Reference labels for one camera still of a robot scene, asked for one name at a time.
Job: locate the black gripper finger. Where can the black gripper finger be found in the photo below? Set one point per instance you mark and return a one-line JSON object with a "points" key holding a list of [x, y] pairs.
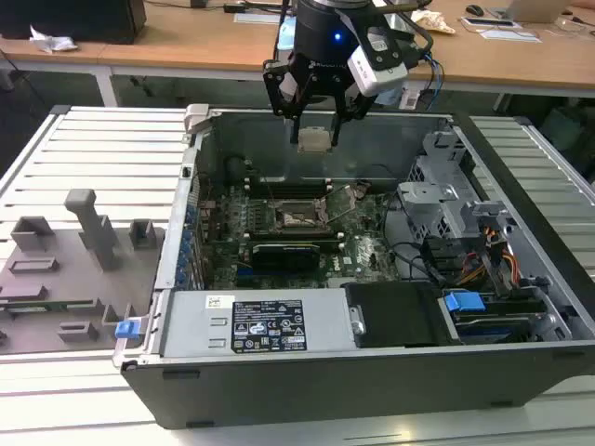
{"points": [[355, 109], [279, 93]]}

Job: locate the silver CPU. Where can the silver CPU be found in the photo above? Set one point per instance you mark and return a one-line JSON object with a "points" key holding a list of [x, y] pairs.
{"points": [[315, 139]]}

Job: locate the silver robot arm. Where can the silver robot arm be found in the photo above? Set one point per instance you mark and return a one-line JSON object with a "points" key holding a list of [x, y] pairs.
{"points": [[390, 98]]}

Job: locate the CPU socket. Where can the CPU socket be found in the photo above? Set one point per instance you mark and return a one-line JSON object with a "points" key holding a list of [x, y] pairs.
{"points": [[297, 217]]}

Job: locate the white power strip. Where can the white power strip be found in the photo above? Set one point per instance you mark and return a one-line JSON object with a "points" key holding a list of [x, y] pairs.
{"points": [[411, 98]]}

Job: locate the coin cell battery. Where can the coin cell battery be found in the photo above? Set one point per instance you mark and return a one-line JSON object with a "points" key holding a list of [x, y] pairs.
{"points": [[362, 189]]}

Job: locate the black power adapter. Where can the black power adapter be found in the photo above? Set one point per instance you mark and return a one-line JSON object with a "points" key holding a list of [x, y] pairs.
{"points": [[234, 8]]}

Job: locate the wooden desk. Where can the wooden desk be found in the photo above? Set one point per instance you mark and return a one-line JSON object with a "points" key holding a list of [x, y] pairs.
{"points": [[186, 46]]}

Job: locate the crumpled brown paper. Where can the crumpled brown paper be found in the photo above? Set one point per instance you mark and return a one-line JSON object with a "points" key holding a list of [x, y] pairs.
{"points": [[432, 21]]}

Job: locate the silver drive cage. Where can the silver drive cage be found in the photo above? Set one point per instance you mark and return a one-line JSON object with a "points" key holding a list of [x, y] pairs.
{"points": [[427, 204]]}

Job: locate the green motherboard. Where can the green motherboard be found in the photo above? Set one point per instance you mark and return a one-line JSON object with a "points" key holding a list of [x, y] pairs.
{"points": [[367, 253]]}

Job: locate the black computer mouse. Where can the black computer mouse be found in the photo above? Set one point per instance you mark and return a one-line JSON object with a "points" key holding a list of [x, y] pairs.
{"points": [[474, 9]]}

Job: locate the smartphone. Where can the smartphone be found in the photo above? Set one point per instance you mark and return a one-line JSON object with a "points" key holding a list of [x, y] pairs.
{"points": [[488, 22]]}

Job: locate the black graphics card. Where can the black graphics card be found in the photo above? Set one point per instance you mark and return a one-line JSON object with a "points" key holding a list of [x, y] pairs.
{"points": [[283, 258]]}

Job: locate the white paper sheet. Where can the white paper sheet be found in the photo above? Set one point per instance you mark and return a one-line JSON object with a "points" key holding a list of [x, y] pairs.
{"points": [[511, 36]]}

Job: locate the silver laptop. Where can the silver laptop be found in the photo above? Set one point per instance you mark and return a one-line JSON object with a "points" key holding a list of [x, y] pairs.
{"points": [[534, 9]]}

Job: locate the black plastic shroud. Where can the black plastic shroud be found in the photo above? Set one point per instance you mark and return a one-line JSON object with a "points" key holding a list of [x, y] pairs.
{"points": [[395, 316]]}

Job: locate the black box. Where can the black box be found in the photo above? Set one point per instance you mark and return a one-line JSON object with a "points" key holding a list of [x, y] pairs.
{"points": [[70, 18]]}

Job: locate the blue disk carrier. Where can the blue disk carrier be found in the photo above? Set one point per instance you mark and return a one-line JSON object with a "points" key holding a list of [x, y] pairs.
{"points": [[462, 304]]}

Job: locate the crumpled white paper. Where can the crumpled white paper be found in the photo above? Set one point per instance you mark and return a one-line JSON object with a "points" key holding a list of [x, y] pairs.
{"points": [[51, 43]]}

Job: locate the silver power supply unit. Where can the silver power supply unit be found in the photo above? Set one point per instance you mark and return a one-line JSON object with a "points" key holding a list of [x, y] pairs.
{"points": [[195, 325]]}

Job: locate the hard disk drive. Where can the hard disk drive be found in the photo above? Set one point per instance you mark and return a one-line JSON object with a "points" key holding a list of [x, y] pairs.
{"points": [[493, 332]]}

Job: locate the blue case latch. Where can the blue case latch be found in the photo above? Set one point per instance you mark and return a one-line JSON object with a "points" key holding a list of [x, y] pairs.
{"points": [[126, 330]]}

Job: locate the black PC case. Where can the black PC case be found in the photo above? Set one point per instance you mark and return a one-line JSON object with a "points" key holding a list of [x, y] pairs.
{"points": [[325, 395]]}

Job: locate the grey parts rack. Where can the grey parts rack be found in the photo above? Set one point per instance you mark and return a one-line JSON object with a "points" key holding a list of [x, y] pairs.
{"points": [[46, 288]]}

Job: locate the green RAM stick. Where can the green RAM stick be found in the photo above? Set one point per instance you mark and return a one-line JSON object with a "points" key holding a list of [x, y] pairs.
{"points": [[56, 305]]}

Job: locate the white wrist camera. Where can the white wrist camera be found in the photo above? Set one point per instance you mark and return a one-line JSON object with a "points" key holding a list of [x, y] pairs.
{"points": [[374, 69]]}

